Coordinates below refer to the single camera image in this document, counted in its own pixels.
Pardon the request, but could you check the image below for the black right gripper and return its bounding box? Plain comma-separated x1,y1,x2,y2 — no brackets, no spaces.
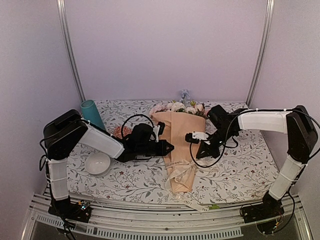
196,126,236,159

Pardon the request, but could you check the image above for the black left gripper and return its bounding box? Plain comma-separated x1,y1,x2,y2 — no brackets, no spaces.
136,139,175,156

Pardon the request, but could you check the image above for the beige printed ribbon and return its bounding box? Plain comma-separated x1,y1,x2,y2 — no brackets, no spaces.
165,159,209,213

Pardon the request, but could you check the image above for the peach wrapping paper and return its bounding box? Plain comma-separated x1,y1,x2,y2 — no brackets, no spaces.
151,112,206,183

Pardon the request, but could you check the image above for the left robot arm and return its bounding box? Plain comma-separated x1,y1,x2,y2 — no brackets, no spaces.
39,109,175,217

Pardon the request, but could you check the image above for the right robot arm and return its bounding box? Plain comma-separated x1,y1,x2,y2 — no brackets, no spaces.
190,105,320,218

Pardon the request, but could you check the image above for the bunch of mixed flowers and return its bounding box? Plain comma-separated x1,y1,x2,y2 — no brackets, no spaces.
149,97,208,119

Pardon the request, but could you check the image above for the teal cylindrical vase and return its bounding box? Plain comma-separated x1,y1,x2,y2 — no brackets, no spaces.
80,99,106,132

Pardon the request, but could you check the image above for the floral patterned table mat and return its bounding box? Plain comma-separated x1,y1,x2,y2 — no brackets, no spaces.
66,100,278,204

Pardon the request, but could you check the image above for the blue flower stem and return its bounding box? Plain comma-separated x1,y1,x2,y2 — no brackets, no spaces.
179,89,191,106

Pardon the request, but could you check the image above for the white bowl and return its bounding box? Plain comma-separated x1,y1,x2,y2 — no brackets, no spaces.
84,152,111,177

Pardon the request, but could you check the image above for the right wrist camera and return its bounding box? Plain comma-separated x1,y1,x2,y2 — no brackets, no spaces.
185,131,211,145

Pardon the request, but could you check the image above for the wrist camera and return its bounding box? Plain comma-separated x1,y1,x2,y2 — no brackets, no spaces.
150,121,165,143
185,131,211,145

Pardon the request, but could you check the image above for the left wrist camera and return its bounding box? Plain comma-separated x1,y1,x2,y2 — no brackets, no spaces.
150,121,165,143

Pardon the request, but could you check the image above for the black right camera cable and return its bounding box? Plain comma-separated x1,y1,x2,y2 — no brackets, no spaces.
189,114,241,169

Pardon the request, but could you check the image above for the black camera cable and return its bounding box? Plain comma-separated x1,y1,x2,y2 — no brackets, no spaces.
189,114,241,169
120,113,156,141

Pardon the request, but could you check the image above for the black left camera cable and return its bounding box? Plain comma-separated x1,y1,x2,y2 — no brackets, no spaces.
120,113,156,141

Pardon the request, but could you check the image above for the aluminium front rail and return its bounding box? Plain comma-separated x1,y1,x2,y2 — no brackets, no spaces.
21,192,316,240

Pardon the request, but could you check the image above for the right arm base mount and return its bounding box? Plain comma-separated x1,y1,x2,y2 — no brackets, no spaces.
239,200,285,223

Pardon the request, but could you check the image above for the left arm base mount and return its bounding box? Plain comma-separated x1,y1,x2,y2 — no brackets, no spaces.
48,197,92,223

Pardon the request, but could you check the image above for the right aluminium frame post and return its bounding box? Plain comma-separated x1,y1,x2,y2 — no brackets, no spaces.
246,0,275,107

